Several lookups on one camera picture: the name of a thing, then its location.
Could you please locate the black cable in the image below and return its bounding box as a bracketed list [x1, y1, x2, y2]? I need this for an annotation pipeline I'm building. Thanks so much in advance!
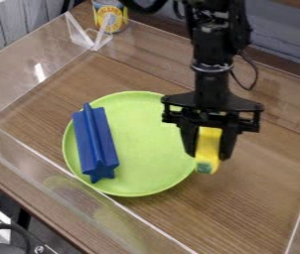
[0, 221, 32, 254]

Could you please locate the blue star-shaped block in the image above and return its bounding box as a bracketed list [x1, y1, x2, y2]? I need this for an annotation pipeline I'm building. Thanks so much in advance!
[72, 103, 119, 184]

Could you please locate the yellow printed can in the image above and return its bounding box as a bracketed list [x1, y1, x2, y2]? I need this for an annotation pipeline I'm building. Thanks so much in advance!
[91, 0, 128, 34]

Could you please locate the yellow toy banana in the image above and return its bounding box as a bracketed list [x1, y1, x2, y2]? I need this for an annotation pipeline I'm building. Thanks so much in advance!
[195, 127, 222, 175]

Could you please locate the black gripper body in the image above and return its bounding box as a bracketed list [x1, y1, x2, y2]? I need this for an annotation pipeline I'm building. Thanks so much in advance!
[160, 71, 263, 133]

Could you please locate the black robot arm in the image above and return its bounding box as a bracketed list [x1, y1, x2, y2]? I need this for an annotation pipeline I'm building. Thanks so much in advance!
[160, 0, 263, 160]

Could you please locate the clear acrylic corner bracket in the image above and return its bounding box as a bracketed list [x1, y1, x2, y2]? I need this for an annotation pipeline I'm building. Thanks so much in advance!
[65, 12, 112, 52]

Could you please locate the clear acrylic enclosure wall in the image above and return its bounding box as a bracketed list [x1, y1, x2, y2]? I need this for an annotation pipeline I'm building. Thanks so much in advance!
[0, 16, 300, 254]

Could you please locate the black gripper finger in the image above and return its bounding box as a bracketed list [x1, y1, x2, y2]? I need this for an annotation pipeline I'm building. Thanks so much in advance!
[219, 125, 239, 161]
[179, 122, 199, 157]

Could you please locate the green round plate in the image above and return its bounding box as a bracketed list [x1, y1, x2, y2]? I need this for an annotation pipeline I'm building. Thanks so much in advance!
[62, 91, 194, 197]

